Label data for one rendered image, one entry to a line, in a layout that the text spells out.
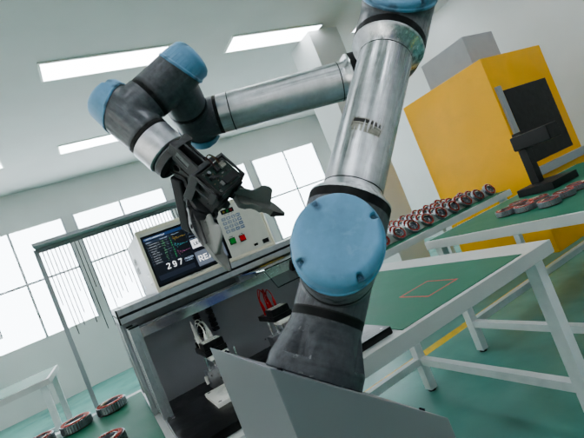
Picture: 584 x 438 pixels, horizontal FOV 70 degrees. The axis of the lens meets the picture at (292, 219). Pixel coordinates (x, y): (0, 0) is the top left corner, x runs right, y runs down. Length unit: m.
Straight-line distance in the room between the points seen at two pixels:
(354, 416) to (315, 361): 0.09
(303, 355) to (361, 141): 0.31
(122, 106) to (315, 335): 0.46
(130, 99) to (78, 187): 7.21
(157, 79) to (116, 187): 7.21
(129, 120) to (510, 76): 4.33
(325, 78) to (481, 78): 3.77
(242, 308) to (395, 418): 1.05
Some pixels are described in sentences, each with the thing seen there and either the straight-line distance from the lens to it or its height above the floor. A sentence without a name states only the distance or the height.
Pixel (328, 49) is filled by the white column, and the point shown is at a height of 3.02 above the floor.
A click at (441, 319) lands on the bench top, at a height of 0.72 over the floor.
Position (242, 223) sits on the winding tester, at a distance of 1.47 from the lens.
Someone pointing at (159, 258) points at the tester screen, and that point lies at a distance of 1.40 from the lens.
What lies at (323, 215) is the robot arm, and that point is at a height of 1.15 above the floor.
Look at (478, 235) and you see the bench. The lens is 2.46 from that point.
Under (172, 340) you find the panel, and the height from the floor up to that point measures 0.95.
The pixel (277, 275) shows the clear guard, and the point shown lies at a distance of 1.22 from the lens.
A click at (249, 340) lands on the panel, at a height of 0.82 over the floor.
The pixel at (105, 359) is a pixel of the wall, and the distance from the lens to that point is 7.70.
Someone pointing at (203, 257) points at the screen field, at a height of 1.17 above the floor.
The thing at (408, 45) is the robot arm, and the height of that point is 1.34.
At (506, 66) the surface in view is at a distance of 4.79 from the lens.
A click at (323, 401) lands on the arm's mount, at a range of 0.55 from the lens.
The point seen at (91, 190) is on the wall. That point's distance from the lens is 7.89.
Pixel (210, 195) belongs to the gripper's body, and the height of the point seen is 1.24.
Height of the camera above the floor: 1.15
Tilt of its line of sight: 1 degrees up
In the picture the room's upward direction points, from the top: 22 degrees counter-clockwise
